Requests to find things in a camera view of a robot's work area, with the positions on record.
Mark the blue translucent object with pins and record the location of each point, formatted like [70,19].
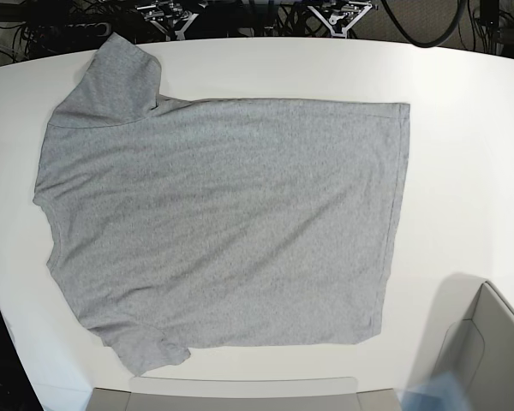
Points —
[440,393]

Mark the grey bin right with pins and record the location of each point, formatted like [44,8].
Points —
[476,359]

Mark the grey tray bottom edge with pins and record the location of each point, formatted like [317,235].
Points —
[192,394]

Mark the grey T-shirt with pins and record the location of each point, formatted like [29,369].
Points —
[222,222]

